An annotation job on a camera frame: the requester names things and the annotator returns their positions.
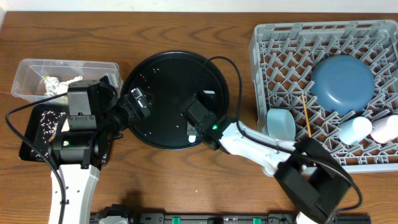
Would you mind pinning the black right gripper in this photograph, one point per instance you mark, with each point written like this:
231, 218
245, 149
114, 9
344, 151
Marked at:
190, 130

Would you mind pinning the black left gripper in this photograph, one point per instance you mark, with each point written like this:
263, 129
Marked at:
128, 108

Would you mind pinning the light blue plastic knife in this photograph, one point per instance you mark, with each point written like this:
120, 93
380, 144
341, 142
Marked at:
192, 139

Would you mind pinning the round black tray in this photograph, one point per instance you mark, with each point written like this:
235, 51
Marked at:
168, 80

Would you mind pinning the light blue bowl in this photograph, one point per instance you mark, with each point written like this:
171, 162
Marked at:
281, 124

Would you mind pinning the wooden chopstick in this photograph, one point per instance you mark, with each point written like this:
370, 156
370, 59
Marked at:
306, 116

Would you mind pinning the dark blue plate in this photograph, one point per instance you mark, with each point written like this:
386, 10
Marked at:
342, 83

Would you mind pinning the light blue cup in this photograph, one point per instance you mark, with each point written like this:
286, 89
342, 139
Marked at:
354, 130

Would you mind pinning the pink cup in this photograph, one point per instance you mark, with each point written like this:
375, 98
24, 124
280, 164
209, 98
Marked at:
385, 130

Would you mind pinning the foil snack wrapper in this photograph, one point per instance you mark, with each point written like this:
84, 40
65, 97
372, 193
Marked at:
51, 85

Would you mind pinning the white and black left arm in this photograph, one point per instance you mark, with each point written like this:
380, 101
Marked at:
96, 116

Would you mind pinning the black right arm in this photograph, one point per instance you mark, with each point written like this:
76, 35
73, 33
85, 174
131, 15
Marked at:
310, 177

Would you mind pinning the spilled white rice pile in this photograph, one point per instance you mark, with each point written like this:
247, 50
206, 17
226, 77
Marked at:
47, 129

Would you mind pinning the black rectangular tray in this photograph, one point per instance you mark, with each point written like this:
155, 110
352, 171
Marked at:
28, 154

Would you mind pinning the clear plastic bin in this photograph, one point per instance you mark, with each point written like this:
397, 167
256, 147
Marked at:
29, 79

